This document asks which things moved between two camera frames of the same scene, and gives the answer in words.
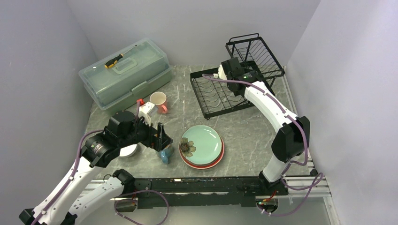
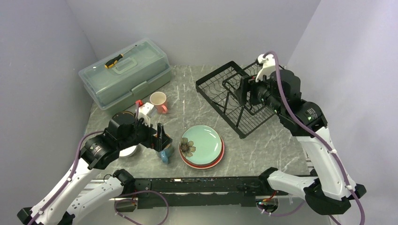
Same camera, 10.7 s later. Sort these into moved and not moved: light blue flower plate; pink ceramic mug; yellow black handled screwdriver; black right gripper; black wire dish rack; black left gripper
Moved: black right gripper; black wire dish rack
Not moved: yellow black handled screwdriver; pink ceramic mug; light blue flower plate; black left gripper
